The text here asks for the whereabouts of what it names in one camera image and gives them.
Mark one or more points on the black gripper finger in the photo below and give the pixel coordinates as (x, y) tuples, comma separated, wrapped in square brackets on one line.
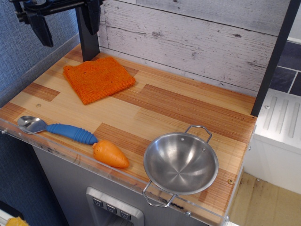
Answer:
[(39, 25), (91, 13)]

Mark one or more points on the white toy sink unit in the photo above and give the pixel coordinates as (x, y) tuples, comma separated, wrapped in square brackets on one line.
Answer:
[(274, 153)]

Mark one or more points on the orange toy carrot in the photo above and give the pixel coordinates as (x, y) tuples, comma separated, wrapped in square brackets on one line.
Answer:
[(107, 152)]

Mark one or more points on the blue handled metal spoon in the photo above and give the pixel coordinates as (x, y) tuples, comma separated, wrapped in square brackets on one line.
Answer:
[(30, 124)]

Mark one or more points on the dark vertical post left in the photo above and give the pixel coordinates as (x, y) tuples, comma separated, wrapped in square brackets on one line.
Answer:
[(89, 43)]

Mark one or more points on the dark vertical post right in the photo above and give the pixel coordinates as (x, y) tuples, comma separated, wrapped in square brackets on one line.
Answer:
[(276, 54)]

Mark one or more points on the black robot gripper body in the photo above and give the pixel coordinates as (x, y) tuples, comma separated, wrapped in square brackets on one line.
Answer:
[(46, 7)]

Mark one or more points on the grey toy appliance panel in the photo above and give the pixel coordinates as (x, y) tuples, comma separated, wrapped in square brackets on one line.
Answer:
[(109, 211)]

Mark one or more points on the dark vertical post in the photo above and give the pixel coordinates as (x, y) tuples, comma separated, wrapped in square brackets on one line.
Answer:
[(89, 43), (276, 54)]

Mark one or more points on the orange folded towel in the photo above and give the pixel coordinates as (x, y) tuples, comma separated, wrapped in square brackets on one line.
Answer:
[(94, 80)]

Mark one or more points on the yellow object bottom left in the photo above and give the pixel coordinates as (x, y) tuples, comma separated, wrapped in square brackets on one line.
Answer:
[(16, 222)]

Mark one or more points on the stainless steel two-handled bowl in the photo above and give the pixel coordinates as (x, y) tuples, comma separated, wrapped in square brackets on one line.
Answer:
[(179, 163)]

